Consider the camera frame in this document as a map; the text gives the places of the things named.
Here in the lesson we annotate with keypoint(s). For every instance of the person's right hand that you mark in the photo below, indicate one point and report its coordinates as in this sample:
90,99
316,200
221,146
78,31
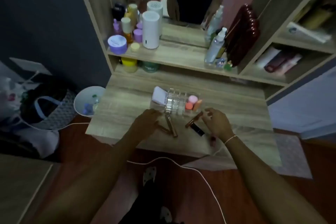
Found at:
220,125

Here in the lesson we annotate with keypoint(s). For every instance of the person's left hand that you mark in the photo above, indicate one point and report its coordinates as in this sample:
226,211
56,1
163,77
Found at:
145,124

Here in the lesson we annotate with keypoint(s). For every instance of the person's left fingers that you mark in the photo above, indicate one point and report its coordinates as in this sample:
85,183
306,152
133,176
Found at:
154,116

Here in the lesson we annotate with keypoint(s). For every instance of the person's right fingers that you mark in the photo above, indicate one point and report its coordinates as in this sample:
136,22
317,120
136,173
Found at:
210,116

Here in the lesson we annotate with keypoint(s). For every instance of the brown lipstick tube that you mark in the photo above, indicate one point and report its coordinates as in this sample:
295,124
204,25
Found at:
193,121
171,126

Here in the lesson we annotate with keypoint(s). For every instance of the person's left forearm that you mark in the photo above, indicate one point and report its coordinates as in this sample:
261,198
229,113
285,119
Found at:
91,179

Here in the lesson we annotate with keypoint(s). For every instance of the person's right forearm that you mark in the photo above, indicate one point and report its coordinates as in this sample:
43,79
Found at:
267,184

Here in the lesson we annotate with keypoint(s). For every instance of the black lipstick tube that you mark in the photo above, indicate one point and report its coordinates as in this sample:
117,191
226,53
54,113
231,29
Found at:
197,129

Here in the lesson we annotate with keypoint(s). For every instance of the white compact case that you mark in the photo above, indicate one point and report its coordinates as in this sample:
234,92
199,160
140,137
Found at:
159,96

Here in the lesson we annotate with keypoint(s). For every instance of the orange makeup sponge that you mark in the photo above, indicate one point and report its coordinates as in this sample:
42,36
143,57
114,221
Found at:
189,106

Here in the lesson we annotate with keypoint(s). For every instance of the pink makeup sponge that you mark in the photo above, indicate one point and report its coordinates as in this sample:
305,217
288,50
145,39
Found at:
193,99

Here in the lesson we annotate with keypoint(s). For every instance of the clear acrylic organizer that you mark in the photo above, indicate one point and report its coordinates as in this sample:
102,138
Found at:
176,101

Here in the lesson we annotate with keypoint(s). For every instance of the green jar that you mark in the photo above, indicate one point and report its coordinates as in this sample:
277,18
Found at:
150,66

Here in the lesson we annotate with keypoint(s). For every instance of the small green bottle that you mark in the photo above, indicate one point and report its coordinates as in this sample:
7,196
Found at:
228,66

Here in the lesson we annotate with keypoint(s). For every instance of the small blue bottle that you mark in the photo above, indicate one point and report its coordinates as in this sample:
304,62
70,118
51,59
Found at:
221,63

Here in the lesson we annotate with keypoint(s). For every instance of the polka dot sock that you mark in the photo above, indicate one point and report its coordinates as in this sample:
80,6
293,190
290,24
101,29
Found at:
149,176
166,214

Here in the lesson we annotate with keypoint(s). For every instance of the clear plastic bottle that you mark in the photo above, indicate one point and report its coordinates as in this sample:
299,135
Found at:
95,102

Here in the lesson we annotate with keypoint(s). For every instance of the wooden vanity shelf unit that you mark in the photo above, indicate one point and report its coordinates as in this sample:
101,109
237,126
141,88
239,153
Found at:
183,55

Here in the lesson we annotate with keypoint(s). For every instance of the purple bottle in bin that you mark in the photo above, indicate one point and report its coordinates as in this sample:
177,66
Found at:
87,109

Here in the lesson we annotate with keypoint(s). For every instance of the clear spray bottle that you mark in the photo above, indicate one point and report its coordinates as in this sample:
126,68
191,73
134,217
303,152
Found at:
215,48

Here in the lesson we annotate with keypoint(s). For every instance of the small yellow jar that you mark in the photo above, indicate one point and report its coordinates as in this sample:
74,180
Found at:
135,46

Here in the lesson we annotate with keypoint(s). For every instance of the white waste bin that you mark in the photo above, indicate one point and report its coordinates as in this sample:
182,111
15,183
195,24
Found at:
80,103

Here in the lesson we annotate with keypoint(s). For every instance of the purple cream jar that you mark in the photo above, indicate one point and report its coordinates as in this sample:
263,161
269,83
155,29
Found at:
117,44

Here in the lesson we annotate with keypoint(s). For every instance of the purple capped bottle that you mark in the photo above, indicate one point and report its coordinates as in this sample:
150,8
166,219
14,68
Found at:
137,35

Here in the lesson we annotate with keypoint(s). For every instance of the white cylindrical humidifier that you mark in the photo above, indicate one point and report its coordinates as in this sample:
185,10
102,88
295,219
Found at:
150,31

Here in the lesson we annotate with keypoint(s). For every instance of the dark red quilted bag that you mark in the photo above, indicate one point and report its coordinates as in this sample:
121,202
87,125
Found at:
242,36

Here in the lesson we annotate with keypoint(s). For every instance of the stack of books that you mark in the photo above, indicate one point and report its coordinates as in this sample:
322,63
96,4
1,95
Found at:
278,61

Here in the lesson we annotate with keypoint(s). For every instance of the person's black trouser leg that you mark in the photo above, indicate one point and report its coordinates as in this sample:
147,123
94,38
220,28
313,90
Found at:
147,205

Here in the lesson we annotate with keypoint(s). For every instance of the orange bottle cream cap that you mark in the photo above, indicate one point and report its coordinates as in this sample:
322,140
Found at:
127,28

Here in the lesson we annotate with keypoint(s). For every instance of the grey floor rug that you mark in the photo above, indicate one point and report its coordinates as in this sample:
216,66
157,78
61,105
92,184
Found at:
294,157

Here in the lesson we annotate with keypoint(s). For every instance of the small purple bottle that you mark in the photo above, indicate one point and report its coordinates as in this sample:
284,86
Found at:
116,27

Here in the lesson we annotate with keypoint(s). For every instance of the grey patterned tote bag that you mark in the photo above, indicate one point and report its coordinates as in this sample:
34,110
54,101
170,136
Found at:
56,116

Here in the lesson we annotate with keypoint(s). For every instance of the blue mattress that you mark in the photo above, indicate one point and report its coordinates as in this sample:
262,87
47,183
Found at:
307,100

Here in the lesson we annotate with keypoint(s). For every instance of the tall yellow bottle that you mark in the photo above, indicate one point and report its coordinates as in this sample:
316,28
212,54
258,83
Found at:
132,13

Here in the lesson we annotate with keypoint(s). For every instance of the black jar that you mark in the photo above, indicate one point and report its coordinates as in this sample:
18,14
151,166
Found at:
119,10

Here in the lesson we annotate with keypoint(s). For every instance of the vanity mirror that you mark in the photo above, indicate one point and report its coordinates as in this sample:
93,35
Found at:
189,0

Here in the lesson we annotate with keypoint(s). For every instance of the white papers and books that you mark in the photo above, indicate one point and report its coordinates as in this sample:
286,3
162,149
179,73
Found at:
309,31

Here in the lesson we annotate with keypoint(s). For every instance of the white plastic bag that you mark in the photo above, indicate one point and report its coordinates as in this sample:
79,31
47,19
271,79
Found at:
15,92

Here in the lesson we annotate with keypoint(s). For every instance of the wooden cabinet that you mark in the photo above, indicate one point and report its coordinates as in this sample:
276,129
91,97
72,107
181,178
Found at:
21,189

